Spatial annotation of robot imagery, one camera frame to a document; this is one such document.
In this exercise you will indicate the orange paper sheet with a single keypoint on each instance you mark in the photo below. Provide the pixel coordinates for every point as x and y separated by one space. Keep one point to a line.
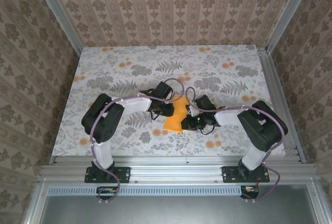
173 124

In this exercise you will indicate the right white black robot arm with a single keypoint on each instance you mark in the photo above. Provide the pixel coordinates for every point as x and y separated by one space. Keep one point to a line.
264 128

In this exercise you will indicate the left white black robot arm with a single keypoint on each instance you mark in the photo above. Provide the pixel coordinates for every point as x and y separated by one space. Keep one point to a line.
103 123

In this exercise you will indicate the grey metal sheet panel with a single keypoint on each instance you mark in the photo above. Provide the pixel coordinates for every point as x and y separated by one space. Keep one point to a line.
176 211

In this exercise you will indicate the small black connector box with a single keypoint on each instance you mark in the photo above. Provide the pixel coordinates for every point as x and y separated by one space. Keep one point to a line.
250 191
106 192

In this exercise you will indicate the long aluminium frame rail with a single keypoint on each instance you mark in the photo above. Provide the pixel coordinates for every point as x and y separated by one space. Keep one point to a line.
176 168

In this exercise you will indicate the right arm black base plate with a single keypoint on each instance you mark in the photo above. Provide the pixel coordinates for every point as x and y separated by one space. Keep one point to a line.
229 174

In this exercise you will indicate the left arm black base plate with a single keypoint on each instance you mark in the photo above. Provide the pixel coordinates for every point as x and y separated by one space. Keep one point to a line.
124 174

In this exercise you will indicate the aluminium table side rail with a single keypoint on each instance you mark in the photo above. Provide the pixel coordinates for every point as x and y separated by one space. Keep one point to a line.
280 91

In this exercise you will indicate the aluminium corner post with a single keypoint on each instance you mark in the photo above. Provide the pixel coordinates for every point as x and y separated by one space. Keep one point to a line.
58 16
288 14

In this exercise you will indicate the aluminium frame side bar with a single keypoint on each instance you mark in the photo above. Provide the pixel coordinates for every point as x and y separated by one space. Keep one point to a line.
36 203
320 203

